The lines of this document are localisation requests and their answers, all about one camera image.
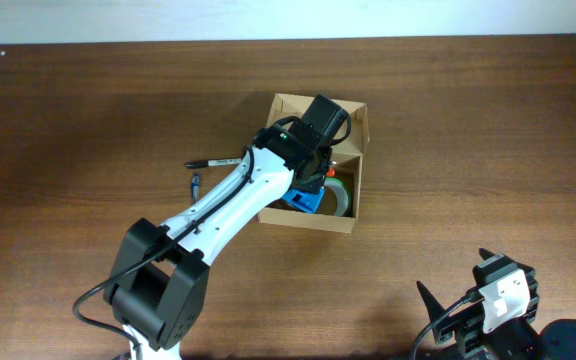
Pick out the blue plastic block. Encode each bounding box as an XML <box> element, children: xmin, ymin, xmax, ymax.
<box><xmin>281</xmin><ymin>187</ymin><xmax>325</xmax><ymax>214</ymax></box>

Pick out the green tape roll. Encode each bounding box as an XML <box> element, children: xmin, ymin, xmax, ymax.
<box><xmin>324</xmin><ymin>177</ymin><xmax>351</xmax><ymax>217</ymax></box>

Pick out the blue ballpoint pen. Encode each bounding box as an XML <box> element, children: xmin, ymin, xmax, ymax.
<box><xmin>191</xmin><ymin>172</ymin><xmax>201</xmax><ymax>204</ymax></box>

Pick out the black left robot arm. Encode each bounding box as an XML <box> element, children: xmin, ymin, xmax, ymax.
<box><xmin>103</xmin><ymin>95</ymin><xmax>352</xmax><ymax>359</ymax></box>

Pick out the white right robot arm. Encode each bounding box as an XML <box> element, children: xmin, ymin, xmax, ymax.
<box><xmin>408</xmin><ymin>248</ymin><xmax>576</xmax><ymax>360</ymax></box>

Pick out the brown cardboard box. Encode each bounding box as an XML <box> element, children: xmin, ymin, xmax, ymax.
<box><xmin>257</xmin><ymin>99</ymin><xmax>370</xmax><ymax>233</ymax></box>

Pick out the black sharpie marker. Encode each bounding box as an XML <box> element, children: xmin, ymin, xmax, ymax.
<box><xmin>185</xmin><ymin>158</ymin><xmax>241</xmax><ymax>169</ymax></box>

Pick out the black right camera cable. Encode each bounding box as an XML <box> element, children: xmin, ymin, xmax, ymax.
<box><xmin>408</xmin><ymin>293</ymin><xmax>474</xmax><ymax>360</ymax></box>

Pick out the black camera cable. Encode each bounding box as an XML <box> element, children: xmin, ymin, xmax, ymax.
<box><xmin>408</xmin><ymin>293</ymin><xmax>474</xmax><ymax>360</ymax></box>
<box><xmin>72</xmin><ymin>115</ymin><xmax>353</xmax><ymax>360</ymax></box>

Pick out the black left camera cable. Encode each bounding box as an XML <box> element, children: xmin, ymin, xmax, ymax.
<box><xmin>72</xmin><ymin>115</ymin><xmax>353</xmax><ymax>360</ymax></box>

